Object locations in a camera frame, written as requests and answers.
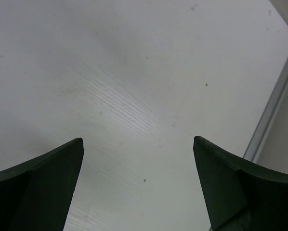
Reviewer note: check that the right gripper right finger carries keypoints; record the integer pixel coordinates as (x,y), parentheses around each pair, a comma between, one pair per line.
(240,195)

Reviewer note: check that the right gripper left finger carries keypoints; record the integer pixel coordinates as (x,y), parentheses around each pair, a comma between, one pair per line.
(36,194)

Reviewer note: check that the aluminium rail right side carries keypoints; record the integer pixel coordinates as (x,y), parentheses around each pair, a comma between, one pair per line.
(266,121)

